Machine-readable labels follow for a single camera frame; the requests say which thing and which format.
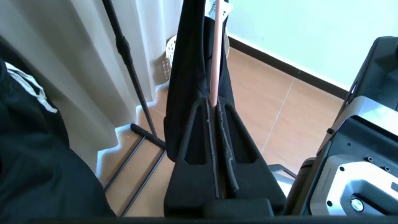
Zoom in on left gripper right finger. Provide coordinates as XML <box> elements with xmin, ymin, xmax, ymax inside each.
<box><xmin>216</xmin><ymin>98</ymin><xmax>287</xmax><ymax>216</ymax></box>

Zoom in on black shorts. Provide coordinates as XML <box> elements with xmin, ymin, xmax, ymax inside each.
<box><xmin>0</xmin><ymin>55</ymin><xmax>116</xmax><ymax>218</ymax></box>

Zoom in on pink clothes hanger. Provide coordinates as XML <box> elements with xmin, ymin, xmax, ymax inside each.
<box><xmin>210</xmin><ymin>0</ymin><xmax>225</xmax><ymax>108</ymax></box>

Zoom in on black garment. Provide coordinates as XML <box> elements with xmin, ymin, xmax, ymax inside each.
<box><xmin>164</xmin><ymin>0</ymin><xmax>236</xmax><ymax>162</ymax></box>

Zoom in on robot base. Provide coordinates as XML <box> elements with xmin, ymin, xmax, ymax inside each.
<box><xmin>269</xmin><ymin>35</ymin><xmax>398</xmax><ymax>218</ymax></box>

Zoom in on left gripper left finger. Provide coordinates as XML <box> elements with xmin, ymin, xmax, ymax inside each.
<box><xmin>164</xmin><ymin>98</ymin><xmax>222</xmax><ymax>218</ymax></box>

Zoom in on white laundry basket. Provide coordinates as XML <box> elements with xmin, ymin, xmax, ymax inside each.
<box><xmin>160</xmin><ymin>29</ymin><xmax>231</xmax><ymax>86</ymax></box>

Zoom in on black clothes rack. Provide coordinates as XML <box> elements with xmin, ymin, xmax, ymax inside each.
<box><xmin>101</xmin><ymin>0</ymin><xmax>167</xmax><ymax>218</ymax></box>

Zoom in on beige curtain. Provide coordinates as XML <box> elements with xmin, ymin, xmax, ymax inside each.
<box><xmin>0</xmin><ymin>0</ymin><xmax>184</xmax><ymax>174</ymax></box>

